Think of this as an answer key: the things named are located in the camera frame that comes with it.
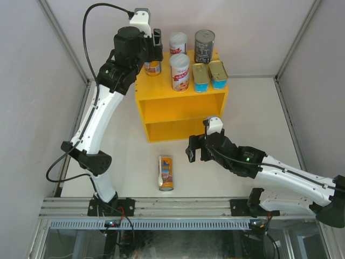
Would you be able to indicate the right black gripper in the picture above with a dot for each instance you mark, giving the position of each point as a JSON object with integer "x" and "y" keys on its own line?
{"x": 197, "y": 142}

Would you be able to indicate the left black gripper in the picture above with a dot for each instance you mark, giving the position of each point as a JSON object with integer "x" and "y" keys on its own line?
{"x": 155, "y": 51}

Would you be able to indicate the white lidded pink can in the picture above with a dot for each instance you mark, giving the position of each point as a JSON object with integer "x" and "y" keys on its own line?
{"x": 178, "y": 43}

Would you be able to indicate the white lidded yellow can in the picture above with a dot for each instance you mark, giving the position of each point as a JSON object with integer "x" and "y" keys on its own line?
{"x": 153, "y": 68}

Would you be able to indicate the orange can with spoon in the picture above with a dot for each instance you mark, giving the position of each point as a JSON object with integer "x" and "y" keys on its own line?
{"x": 167, "y": 174}

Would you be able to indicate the red white labelled can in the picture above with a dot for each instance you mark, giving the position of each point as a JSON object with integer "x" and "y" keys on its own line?
{"x": 179, "y": 66}

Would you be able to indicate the black cylindrical can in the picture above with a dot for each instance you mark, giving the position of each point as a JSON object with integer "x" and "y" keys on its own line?
{"x": 204, "y": 42}

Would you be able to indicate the gold rectangular tin blue label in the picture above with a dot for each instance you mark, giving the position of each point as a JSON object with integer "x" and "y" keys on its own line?
{"x": 219, "y": 75}

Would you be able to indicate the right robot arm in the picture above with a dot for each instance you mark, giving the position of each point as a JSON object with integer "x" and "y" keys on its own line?
{"x": 326, "y": 194}

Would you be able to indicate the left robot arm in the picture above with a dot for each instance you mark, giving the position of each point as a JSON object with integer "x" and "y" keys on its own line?
{"x": 112, "y": 84}

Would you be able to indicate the yellow wooden shelf cabinet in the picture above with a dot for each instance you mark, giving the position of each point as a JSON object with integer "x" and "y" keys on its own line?
{"x": 170, "y": 115}

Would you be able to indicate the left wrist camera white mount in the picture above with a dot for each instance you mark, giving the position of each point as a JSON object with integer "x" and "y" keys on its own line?
{"x": 141, "y": 20}

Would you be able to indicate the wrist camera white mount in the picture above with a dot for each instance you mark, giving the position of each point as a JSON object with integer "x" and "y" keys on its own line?
{"x": 141, "y": 20}
{"x": 213, "y": 124}

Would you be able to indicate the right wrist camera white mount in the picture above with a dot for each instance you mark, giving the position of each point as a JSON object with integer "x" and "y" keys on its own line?
{"x": 213, "y": 124}

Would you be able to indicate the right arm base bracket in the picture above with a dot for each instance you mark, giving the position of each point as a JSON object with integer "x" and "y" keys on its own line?
{"x": 239, "y": 207}

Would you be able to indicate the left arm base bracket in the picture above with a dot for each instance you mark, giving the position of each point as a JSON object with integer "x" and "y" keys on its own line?
{"x": 116, "y": 207}

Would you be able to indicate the aluminium mounting rail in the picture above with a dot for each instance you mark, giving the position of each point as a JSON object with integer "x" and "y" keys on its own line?
{"x": 172, "y": 208}

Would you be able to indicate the grey slotted cable duct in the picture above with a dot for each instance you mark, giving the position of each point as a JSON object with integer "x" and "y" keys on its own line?
{"x": 152, "y": 224}

